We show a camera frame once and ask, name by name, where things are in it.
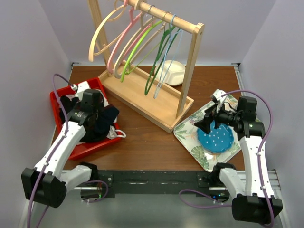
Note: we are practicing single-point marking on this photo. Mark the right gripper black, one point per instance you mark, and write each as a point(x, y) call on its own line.
point(204, 124)

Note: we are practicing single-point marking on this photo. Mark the light blue wire hanger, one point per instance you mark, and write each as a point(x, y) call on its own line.
point(166, 59)

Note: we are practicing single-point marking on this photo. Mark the navy tank top red trim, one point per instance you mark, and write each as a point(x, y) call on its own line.
point(104, 126)

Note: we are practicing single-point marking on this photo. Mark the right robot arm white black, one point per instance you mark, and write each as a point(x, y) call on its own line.
point(253, 200)

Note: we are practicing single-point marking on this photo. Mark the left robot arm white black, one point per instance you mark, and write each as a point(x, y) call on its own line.
point(46, 183)

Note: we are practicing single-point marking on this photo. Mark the wooden hanger rack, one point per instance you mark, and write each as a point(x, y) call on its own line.
point(168, 110)

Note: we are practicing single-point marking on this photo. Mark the dark green hanger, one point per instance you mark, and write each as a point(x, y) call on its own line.
point(167, 38)

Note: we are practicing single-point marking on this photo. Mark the lime green hanger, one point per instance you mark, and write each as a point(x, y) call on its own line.
point(135, 52)

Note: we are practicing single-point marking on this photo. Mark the beige plastic hanger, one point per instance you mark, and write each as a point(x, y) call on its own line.
point(150, 21)

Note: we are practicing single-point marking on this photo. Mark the pink plastic hanger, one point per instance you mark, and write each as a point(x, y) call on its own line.
point(143, 27)

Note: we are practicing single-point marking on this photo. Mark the natural wooden hanger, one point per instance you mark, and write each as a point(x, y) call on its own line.
point(99, 43)

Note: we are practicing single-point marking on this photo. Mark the blue dotted plate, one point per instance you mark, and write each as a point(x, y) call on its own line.
point(218, 140)

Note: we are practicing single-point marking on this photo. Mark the floral leaf tray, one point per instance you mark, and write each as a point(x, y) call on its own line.
point(186, 133)

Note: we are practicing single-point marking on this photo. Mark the white divided dish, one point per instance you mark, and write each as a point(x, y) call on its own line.
point(175, 72)

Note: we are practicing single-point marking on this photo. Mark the white garment in bin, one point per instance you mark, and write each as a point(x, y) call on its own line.
point(69, 102)

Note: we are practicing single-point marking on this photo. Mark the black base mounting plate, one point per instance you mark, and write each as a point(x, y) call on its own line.
point(160, 182)

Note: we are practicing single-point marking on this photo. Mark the black garment in bin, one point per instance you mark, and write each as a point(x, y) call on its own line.
point(90, 112)

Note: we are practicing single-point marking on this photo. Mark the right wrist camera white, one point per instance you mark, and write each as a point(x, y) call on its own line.
point(218, 96)

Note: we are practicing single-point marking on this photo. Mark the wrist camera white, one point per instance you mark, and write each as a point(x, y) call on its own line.
point(80, 88)
point(218, 96)

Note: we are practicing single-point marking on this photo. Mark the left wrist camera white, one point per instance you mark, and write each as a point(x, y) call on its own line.
point(80, 88)

